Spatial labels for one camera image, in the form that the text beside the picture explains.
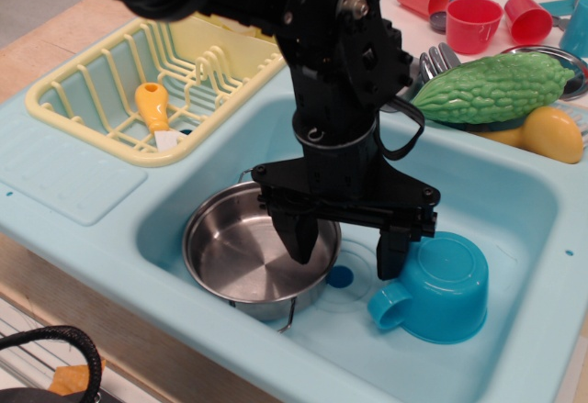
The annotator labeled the orange tape piece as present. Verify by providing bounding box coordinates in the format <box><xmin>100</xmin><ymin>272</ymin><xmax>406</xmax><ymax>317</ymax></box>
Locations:
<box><xmin>48</xmin><ymin>364</ymin><xmax>92</xmax><ymax>396</ymax></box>

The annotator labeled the red cup right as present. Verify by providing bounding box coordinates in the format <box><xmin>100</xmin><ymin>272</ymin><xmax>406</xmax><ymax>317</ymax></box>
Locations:
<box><xmin>504</xmin><ymin>0</ymin><xmax>552</xmax><ymax>45</ymax></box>

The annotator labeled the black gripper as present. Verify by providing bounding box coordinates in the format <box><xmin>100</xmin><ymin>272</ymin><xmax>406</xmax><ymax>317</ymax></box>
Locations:
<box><xmin>252</xmin><ymin>123</ymin><xmax>440</xmax><ymax>280</ymax></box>

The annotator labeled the blue plastic mug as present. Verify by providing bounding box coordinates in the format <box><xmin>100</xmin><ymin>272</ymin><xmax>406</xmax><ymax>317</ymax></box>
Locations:
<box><xmin>367</xmin><ymin>231</ymin><xmax>489</xmax><ymax>344</ymax></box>

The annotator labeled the black braided cable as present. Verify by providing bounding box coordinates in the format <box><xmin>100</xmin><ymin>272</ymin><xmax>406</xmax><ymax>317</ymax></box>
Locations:
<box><xmin>0</xmin><ymin>325</ymin><xmax>103</xmax><ymax>403</ymax></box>

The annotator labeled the yellow handled toy spatula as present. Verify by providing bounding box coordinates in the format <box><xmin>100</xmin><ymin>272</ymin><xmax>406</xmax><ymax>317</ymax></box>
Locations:
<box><xmin>134</xmin><ymin>83</ymin><xmax>180</xmax><ymax>152</ymax></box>

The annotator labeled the stainless steel pot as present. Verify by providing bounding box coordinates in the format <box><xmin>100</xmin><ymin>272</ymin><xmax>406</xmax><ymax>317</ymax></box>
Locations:
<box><xmin>182</xmin><ymin>179</ymin><xmax>341</xmax><ymax>332</ymax></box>

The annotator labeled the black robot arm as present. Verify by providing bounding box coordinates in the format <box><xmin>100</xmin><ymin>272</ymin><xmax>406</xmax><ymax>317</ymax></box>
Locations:
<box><xmin>120</xmin><ymin>0</ymin><xmax>440</xmax><ymax>280</ymax></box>

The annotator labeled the blue cup at edge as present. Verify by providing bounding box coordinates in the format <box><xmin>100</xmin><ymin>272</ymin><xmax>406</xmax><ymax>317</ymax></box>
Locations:
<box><xmin>559</xmin><ymin>0</ymin><xmax>588</xmax><ymax>58</ymax></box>

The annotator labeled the light blue toy sink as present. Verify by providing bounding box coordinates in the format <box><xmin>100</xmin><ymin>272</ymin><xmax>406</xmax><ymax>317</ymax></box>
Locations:
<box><xmin>1</xmin><ymin>50</ymin><xmax>587</xmax><ymax>402</ymax></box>

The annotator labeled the green toy bitter gourd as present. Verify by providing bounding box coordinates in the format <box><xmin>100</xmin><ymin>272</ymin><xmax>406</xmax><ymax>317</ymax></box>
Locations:
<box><xmin>413</xmin><ymin>52</ymin><xmax>574</xmax><ymax>125</ymax></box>

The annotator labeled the yellow dish drying rack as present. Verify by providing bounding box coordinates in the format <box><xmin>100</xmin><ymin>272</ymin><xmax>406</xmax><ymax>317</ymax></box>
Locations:
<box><xmin>25</xmin><ymin>15</ymin><xmax>285</xmax><ymax>167</ymax></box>

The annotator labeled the red cup middle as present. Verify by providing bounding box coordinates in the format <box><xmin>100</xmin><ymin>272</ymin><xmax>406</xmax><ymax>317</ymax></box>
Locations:
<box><xmin>446</xmin><ymin>0</ymin><xmax>503</xmax><ymax>54</ymax></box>

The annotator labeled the grey toy fork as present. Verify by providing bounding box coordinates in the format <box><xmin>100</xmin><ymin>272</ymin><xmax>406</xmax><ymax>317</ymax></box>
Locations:
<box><xmin>413</xmin><ymin>42</ymin><xmax>461</xmax><ymax>95</ymax></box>

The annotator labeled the yellow toy squash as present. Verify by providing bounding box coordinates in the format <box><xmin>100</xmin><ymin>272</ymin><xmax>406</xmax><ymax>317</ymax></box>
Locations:
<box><xmin>476</xmin><ymin>106</ymin><xmax>587</xmax><ymax>164</ymax></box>

